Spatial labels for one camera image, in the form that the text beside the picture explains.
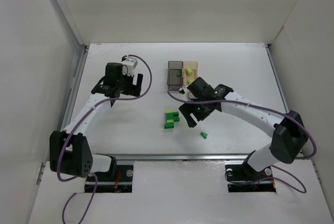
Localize green yellow lego cluster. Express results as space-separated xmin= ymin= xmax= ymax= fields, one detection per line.
xmin=164 ymin=109 xmax=180 ymax=129

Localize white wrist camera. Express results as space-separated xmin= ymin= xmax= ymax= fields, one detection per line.
xmin=178 ymin=86 xmax=189 ymax=96
xmin=121 ymin=56 xmax=138 ymax=77

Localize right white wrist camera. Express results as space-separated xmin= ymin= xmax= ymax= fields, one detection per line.
xmin=178 ymin=86 xmax=189 ymax=96

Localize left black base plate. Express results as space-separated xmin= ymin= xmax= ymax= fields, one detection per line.
xmin=95 ymin=161 xmax=134 ymax=193

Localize light wooden container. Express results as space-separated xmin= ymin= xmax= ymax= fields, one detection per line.
xmin=182 ymin=61 xmax=198 ymax=86

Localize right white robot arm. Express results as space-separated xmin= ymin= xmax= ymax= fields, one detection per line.
xmin=178 ymin=77 xmax=308 ymax=177

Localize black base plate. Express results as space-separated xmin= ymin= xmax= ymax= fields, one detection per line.
xmin=95 ymin=161 xmax=134 ymax=193
xmin=224 ymin=162 xmax=276 ymax=193

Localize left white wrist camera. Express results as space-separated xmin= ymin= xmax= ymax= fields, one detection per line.
xmin=121 ymin=56 xmax=138 ymax=77

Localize green lego slope brick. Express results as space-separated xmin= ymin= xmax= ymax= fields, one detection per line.
xmin=200 ymin=132 xmax=208 ymax=139

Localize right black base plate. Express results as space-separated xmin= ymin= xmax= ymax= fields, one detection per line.
xmin=224 ymin=162 xmax=276 ymax=193

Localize purple cable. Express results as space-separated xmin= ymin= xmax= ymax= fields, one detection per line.
xmin=56 ymin=54 xmax=153 ymax=224
xmin=166 ymin=89 xmax=318 ymax=195

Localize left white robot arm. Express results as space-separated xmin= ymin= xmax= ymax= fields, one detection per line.
xmin=50 ymin=57 xmax=144 ymax=178

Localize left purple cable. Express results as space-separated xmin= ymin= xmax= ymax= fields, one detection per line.
xmin=56 ymin=54 xmax=153 ymax=224

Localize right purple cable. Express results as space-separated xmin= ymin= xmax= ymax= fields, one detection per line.
xmin=166 ymin=89 xmax=318 ymax=195

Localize dark grey transparent container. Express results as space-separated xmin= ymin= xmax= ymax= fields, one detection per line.
xmin=167 ymin=61 xmax=183 ymax=91

